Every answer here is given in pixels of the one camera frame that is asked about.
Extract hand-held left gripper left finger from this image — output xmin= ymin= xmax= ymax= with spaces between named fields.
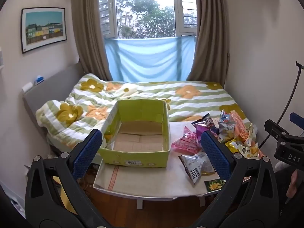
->
xmin=25 ymin=129 xmax=112 ymax=228

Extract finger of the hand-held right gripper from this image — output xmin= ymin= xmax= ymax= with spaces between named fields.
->
xmin=264 ymin=119 xmax=297 ymax=143
xmin=289 ymin=112 xmax=304 ymax=131

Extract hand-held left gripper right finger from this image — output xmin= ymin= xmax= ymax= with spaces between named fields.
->
xmin=190 ymin=130 xmax=279 ymax=228

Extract white grey snack bag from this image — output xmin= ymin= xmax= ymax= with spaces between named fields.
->
xmin=178 ymin=150 xmax=216 ymax=185

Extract purple snack bag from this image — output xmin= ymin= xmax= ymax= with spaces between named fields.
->
xmin=191 ymin=112 xmax=219 ymax=145

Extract green cardboard box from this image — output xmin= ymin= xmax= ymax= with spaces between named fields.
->
xmin=98 ymin=99 xmax=171 ymax=169

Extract person's right hand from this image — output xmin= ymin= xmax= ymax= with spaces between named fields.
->
xmin=286 ymin=170 xmax=300 ymax=199

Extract grey blue-topped snack bag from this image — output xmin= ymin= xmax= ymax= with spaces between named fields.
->
xmin=218 ymin=110 xmax=236 ymax=143

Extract small green snack packet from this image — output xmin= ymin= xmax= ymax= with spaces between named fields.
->
xmin=204 ymin=179 xmax=226 ymax=193

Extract pink snack bag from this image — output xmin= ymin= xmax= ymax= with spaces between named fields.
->
xmin=171 ymin=126 xmax=203 ymax=155

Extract large orange snack pack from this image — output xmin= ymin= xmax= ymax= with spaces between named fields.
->
xmin=228 ymin=111 xmax=256 ymax=144

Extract white table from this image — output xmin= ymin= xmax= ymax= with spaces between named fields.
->
xmin=93 ymin=121 xmax=264 ymax=210

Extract grey bed headboard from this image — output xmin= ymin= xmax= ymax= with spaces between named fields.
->
xmin=22 ymin=63 xmax=84 ymax=130

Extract floral striped blanket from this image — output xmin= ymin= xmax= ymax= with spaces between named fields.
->
xmin=36 ymin=73 xmax=247 ymax=148

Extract light blue cloth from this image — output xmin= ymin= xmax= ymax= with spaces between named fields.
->
xmin=104 ymin=35 xmax=197 ymax=82

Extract black cable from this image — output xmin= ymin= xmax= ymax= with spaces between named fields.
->
xmin=258 ymin=61 xmax=304 ymax=149

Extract framed wall picture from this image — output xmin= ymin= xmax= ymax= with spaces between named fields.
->
xmin=21 ymin=7 xmax=67 ymax=54

